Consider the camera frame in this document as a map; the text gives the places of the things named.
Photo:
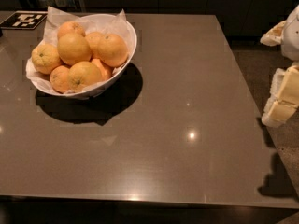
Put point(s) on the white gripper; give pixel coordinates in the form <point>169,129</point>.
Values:
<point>291,36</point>

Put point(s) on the white bowl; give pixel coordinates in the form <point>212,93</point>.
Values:
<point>80,57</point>

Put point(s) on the large centre orange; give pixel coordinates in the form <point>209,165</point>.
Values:
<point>73,48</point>

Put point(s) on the front left small orange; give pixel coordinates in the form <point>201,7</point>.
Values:
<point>59,79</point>

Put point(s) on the left yellowish orange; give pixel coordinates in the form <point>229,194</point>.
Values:
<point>45,58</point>

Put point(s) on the orange wedged low right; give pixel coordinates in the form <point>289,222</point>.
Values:
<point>106,70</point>

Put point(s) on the black white fiducial marker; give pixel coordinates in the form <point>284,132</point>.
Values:
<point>23,20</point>

